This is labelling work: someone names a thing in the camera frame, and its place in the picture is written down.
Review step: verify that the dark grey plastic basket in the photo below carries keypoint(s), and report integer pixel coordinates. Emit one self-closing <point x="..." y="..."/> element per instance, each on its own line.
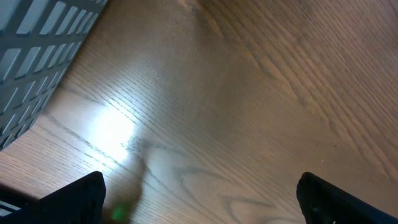
<point x="39" y="39"/>

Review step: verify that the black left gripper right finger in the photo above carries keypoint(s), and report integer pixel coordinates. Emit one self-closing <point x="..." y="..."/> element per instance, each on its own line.
<point x="322" y="202"/>

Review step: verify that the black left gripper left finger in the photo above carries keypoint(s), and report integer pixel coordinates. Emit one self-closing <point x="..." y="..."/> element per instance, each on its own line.
<point x="78" y="202"/>

